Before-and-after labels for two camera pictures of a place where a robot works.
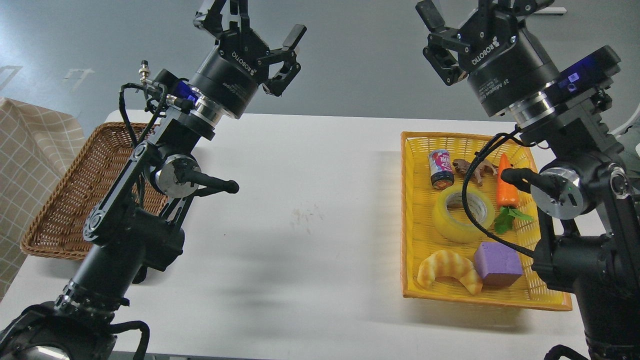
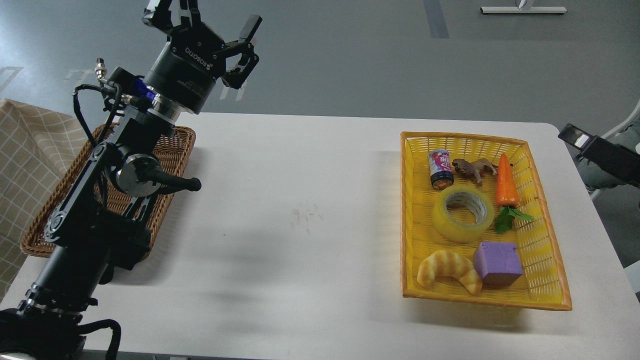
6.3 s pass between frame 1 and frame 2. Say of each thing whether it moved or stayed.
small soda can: stayed
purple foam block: stayed
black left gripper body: moved
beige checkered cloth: stayed
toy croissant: stayed
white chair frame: stayed
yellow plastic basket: stayed
